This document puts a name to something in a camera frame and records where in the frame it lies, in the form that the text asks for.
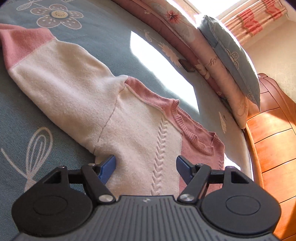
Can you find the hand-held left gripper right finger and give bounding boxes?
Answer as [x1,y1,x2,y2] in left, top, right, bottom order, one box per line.
[176,155,252,205]

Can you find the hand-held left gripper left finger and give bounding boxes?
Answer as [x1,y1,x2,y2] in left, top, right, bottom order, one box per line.
[43,155,116,205]

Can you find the pink and cream knit sweater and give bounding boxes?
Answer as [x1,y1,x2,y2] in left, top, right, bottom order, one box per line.
[0,23,225,197]

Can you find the wooden headboard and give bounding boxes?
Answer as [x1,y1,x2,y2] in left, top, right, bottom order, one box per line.
[242,73,296,241]

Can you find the black phone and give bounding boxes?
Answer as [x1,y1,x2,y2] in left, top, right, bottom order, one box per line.
[179,59,195,73]

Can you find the pink floral folded quilt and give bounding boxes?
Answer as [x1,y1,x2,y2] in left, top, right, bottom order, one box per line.
[113,0,250,129]

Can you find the blue floral pillow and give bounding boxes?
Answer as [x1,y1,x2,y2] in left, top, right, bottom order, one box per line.
[198,15,262,113]

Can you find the pink striped curtain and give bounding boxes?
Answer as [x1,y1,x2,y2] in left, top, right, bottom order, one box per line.
[216,0,292,45]

